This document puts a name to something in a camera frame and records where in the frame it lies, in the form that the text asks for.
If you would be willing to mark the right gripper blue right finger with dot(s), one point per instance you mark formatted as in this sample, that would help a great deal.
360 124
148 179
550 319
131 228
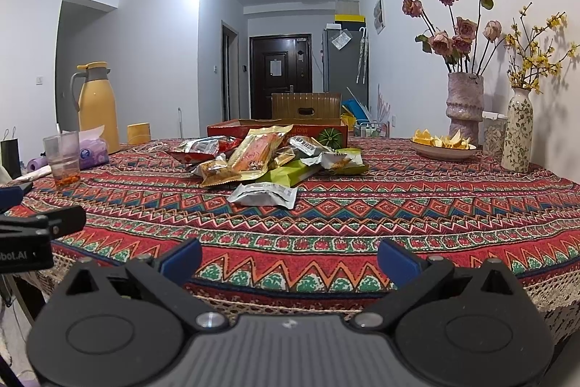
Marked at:
399 265

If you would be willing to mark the red silver snack bag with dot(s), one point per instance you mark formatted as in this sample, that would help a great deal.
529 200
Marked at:
196 151

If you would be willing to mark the brown cardboard carton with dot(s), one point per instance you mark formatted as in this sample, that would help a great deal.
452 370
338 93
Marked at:
311 105

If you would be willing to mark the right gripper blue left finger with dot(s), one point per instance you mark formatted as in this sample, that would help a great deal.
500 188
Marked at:
181 263

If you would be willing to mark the small yellow cup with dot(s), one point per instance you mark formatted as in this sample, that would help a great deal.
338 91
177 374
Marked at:
139 133

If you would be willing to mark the small green white packet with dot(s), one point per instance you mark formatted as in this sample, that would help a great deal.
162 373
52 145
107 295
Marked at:
334 160

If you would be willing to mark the yellow blossom branches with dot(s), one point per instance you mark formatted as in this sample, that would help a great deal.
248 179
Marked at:
541 51

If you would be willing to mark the white grey snack packet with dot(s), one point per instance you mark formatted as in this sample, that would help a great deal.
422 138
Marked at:
308 146

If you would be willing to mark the dark entrance door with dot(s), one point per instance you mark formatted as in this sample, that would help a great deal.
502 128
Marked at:
278 64

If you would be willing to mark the wall picture frame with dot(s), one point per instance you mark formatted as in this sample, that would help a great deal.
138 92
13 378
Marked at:
378 15

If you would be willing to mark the pink ceramic vase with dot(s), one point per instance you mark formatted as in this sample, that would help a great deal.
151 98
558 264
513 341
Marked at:
465 105

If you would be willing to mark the storage rack with bottles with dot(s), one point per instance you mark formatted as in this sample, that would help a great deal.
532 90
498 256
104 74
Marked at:
372 129

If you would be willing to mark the yellow thermos jug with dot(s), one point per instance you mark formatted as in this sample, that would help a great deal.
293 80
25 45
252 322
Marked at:
94 100

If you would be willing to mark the black paper bag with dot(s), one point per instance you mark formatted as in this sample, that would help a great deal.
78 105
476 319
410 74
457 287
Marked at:
10 153

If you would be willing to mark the grey refrigerator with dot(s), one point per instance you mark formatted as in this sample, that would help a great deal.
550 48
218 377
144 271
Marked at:
342 64

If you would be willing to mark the dried pink roses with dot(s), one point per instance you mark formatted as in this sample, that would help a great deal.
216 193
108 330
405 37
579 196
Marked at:
467 46

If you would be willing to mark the golden orange stick snack pack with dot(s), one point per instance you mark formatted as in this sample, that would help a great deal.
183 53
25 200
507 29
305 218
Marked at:
251 158

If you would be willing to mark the pumpkin seed crisp packet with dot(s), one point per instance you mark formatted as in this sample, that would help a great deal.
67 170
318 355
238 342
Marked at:
216 172

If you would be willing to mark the clear plastic cup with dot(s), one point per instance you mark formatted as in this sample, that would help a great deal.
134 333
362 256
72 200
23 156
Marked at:
63 156

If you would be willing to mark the yellow box on fridge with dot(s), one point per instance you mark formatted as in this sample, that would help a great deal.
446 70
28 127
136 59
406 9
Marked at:
357 19

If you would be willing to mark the floral white vase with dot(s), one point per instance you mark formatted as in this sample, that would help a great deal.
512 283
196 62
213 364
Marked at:
516 154

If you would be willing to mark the white silver snack packet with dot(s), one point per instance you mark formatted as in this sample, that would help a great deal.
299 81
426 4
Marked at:
264 194

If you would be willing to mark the large yellow-green snack pack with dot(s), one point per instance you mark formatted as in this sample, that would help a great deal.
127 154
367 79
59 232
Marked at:
294 172

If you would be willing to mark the bowl of orange peels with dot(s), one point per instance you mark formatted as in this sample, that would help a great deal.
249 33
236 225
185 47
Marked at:
450 148

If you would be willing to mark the purple tissue pack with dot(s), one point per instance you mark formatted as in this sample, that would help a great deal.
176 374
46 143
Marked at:
93 148

